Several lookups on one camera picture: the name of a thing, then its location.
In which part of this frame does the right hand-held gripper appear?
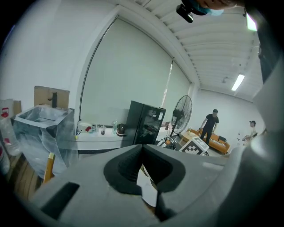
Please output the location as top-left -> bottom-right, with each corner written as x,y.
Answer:
179,136 -> 210,156

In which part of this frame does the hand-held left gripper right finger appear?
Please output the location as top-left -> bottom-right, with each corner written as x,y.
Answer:
142,143 -> 231,227

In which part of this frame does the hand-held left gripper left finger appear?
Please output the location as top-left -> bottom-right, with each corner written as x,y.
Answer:
28,143 -> 162,227

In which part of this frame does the orange sofa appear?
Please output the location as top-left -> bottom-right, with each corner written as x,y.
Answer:
190,128 -> 231,155

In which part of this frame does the black white striped cloth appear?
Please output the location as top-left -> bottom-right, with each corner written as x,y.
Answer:
155,137 -> 177,151

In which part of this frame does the black standing fan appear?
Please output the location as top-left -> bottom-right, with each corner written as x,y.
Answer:
170,94 -> 193,136

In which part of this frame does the white low ledge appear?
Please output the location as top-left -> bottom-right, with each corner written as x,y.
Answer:
76,127 -> 134,153

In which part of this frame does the black glass-door cabinet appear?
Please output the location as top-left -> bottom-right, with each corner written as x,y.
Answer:
125,100 -> 166,147

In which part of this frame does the wooden slat platform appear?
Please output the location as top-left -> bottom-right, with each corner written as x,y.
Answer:
6,153 -> 45,200

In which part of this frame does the white container with red print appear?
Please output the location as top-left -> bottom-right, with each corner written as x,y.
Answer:
77,121 -> 93,135

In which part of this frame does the dark round kettle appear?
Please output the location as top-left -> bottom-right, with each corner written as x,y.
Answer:
116,123 -> 127,136

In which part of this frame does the ceiling light bar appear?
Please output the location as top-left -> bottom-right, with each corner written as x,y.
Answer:
231,74 -> 245,91

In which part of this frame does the clear plastic storage bin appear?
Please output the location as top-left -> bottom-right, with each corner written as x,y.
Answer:
11,106 -> 79,178

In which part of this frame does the wide white roller blind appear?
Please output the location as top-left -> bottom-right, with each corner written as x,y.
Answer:
80,17 -> 174,131

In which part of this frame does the black faucet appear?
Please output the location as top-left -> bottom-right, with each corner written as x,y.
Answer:
47,92 -> 58,109

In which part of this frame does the large cardboard sheet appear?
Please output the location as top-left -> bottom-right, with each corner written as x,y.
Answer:
33,86 -> 71,109

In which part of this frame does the small cardboard box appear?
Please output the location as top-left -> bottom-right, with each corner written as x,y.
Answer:
13,100 -> 22,116

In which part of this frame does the blue face mask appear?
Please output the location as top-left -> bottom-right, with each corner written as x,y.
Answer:
193,4 -> 225,16

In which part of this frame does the ceiling light panel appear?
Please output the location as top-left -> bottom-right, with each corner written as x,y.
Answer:
245,12 -> 258,31

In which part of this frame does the wooden shelf cart gold frame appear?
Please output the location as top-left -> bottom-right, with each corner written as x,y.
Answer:
43,152 -> 55,184

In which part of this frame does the black head-worn camera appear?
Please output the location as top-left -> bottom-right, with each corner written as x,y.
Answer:
176,3 -> 194,23

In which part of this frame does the black window cord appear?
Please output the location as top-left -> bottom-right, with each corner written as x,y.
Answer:
79,15 -> 120,125

